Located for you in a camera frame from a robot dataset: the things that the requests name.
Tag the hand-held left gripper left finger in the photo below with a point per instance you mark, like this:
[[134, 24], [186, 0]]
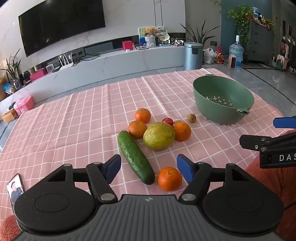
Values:
[[113, 168]]

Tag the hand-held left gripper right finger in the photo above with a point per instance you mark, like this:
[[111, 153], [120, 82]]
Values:
[[185, 168]]

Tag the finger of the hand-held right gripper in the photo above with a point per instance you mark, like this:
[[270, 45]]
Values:
[[252, 141], [284, 122]]

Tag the orange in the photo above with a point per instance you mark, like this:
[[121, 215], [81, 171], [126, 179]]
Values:
[[137, 129], [170, 179], [182, 131], [143, 115]]

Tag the green cucumber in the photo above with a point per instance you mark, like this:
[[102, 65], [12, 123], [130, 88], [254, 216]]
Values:
[[135, 157]]

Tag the yellow-green mango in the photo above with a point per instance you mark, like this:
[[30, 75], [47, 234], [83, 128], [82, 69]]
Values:
[[159, 136]]

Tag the small red fruit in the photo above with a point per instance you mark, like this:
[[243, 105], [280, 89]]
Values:
[[167, 121]]

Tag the green colander bowl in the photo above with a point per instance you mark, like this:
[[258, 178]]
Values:
[[219, 89]]

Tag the coral fleece clothing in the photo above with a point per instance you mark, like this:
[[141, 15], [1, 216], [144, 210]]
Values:
[[266, 180]]

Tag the pink checked tablecloth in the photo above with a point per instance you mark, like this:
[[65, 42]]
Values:
[[81, 120]]

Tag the green bag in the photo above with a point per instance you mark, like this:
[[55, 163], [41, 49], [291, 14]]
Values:
[[279, 64]]

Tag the small pink heater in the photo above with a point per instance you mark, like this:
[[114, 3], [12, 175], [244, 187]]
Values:
[[232, 61]]

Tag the dark grey cabinet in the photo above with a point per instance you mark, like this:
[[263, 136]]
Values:
[[260, 44]]

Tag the large water bottle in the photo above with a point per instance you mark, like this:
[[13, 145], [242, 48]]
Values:
[[237, 52]]

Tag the red gift bag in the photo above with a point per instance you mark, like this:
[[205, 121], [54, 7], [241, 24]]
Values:
[[219, 55]]

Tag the white plastic bag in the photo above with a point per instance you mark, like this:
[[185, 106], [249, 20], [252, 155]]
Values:
[[209, 56]]

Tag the smartphone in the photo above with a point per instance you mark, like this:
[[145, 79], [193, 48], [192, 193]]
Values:
[[15, 188]]

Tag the blue-grey pedal trash can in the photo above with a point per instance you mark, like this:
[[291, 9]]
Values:
[[193, 56]]

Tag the white marble television console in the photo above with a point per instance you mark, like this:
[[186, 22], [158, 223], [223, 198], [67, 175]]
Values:
[[127, 62]]

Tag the pink storage boxes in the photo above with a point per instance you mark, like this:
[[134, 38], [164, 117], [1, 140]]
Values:
[[24, 104]]

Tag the trailing green plant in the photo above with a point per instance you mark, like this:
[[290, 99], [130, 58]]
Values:
[[241, 20]]

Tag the white router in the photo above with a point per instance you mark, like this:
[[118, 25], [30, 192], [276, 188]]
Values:
[[67, 66]]

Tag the wooden box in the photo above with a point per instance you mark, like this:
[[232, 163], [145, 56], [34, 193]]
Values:
[[10, 115]]

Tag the small white device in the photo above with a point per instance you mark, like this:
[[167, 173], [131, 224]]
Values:
[[50, 69]]

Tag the tall leafy potted plant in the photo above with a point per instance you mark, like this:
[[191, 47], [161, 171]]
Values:
[[200, 34]]

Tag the pink flat box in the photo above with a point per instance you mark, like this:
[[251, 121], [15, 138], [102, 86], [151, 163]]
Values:
[[38, 74]]

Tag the red box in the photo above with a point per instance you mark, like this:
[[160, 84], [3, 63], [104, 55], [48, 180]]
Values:
[[127, 45]]

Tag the black and white figurines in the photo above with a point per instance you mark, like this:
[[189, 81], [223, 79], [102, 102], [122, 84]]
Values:
[[177, 42]]

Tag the white patterned hat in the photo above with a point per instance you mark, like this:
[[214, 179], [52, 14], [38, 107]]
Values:
[[164, 37]]

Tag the teddy bear bouquet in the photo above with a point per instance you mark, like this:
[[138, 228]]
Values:
[[150, 37]]

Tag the framed colourful picture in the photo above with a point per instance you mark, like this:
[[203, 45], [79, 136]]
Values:
[[141, 34]]

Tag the thin-leaf potted plant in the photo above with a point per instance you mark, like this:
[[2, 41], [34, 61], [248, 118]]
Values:
[[12, 71]]

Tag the black wall television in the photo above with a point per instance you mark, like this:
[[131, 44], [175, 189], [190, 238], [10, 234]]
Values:
[[62, 25]]

